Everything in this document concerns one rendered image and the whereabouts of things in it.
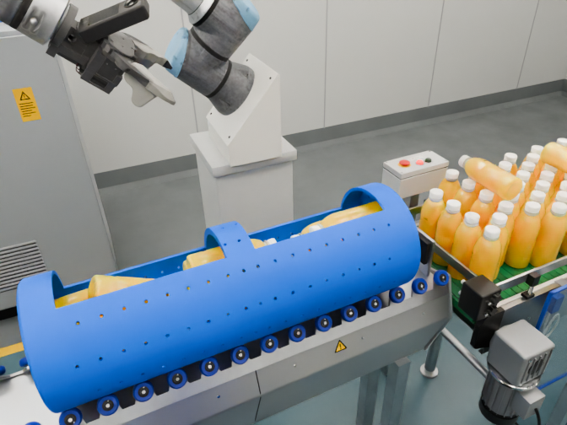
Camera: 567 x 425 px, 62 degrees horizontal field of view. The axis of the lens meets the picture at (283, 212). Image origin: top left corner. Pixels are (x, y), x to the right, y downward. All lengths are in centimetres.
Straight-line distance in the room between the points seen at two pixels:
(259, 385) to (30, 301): 55
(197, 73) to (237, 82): 14
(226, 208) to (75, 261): 123
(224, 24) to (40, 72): 103
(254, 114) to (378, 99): 305
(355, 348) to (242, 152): 74
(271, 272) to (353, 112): 352
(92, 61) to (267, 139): 88
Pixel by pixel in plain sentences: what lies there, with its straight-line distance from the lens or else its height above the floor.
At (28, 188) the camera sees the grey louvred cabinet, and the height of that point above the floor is 75.
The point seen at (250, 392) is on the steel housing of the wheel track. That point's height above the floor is 86.
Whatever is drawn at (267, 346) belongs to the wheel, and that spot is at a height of 96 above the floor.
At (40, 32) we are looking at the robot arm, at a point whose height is 169.
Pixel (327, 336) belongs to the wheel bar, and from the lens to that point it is 124.
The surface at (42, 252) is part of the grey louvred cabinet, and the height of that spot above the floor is 39.
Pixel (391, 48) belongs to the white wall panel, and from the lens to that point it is 447.
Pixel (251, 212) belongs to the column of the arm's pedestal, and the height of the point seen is 87.
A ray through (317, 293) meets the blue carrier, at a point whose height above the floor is 111.
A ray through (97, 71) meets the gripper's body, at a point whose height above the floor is 162.
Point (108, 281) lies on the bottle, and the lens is 105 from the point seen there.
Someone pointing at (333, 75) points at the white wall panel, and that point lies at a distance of 422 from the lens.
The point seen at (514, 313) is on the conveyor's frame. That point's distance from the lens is 151.
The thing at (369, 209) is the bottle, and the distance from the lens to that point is 121.
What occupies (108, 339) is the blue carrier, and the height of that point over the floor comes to 116.
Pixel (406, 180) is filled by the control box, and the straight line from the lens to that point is 161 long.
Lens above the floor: 184
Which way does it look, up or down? 33 degrees down
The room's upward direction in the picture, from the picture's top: 2 degrees counter-clockwise
